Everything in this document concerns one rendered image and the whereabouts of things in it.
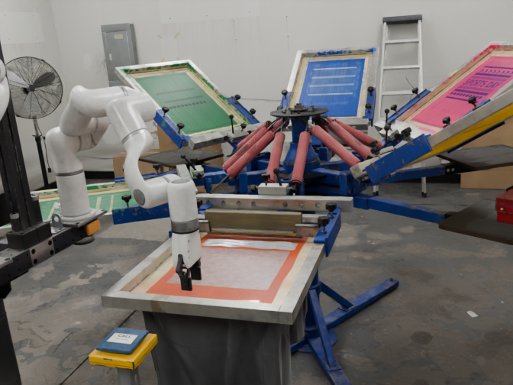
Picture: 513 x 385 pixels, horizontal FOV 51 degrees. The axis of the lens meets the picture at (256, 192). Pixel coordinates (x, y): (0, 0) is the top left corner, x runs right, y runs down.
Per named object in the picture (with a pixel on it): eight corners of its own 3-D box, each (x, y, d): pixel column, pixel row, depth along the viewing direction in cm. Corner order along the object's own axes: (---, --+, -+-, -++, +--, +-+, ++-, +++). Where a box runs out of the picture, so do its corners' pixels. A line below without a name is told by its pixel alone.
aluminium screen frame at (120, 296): (292, 325, 144) (291, 312, 143) (102, 307, 162) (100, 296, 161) (338, 224, 216) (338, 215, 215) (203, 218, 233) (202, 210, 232)
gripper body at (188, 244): (180, 218, 153) (184, 254, 156) (164, 230, 144) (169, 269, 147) (204, 218, 151) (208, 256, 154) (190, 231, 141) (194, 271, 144)
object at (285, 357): (286, 426, 168) (279, 304, 156) (275, 425, 169) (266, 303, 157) (315, 345, 210) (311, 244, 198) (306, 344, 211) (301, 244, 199)
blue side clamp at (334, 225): (327, 257, 188) (327, 238, 186) (314, 256, 190) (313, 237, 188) (340, 227, 216) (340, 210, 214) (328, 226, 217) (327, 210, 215)
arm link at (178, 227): (179, 211, 152) (180, 221, 153) (166, 221, 144) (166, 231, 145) (204, 211, 150) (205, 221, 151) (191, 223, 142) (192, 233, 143)
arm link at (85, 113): (67, 69, 155) (123, 63, 168) (34, 140, 181) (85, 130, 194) (89, 109, 152) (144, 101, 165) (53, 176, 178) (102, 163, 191)
